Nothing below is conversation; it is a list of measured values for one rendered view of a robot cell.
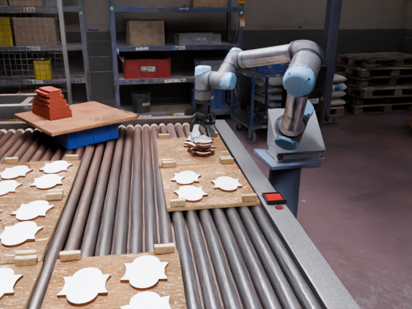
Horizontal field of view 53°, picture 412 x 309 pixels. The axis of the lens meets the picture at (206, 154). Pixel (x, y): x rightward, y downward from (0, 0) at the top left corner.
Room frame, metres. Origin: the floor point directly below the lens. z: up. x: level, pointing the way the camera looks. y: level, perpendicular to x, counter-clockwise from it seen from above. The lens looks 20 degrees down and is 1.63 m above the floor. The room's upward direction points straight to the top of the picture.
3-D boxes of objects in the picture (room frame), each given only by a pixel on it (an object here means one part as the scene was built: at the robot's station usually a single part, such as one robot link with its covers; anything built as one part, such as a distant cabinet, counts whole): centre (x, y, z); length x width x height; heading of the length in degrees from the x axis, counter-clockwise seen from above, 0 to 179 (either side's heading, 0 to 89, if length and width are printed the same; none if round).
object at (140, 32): (6.07, 0.87, 1.26); 0.49 x 0.38 x 0.34; 110
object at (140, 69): (6.03, 0.87, 0.78); 0.66 x 0.45 x 0.28; 104
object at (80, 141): (2.21, 0.70, 0.97); 0.31 x 0.31 x 0.10; 43
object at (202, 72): (1.89, 0.01, 1.31); 0.09 x 0.08 x 0.11; 59
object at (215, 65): (6.24, -0.09, 0.76); 0.50 x 0.36 x 0.24; 110
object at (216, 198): (1.57, 0.00, 0.93); 0.41 x 0.35 x 0.02; 9
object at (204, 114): (1.89, 0.01, 1.15); 0.09 x 0.08 x 0.12; 41
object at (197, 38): (6.18, 0.13, 1.16); 0.60 x 0.40 x 0.15; 106
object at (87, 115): (2.27, 0.74, 1.03); 0.50 x 0.50 x 0.02; 43
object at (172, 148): (1.98, 0.07, 0.93); 0.41 x 0.35 x 0.02; 8
